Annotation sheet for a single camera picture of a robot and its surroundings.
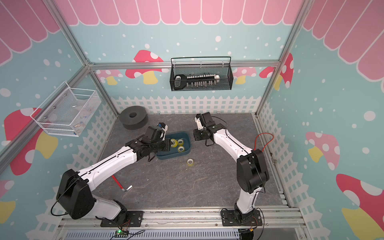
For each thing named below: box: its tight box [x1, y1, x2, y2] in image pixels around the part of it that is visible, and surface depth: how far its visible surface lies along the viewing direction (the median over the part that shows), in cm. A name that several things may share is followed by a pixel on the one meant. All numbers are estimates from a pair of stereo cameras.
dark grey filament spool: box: [119, 106, 149, 130], surface depth 115 cm
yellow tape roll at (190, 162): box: [187, 158, 194, 167], surface depth 96 cm
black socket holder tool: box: [173, 74, 220, 90], surface depth 91 cm
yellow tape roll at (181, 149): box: [177, 145, 186, 153], surface depth 101 cm
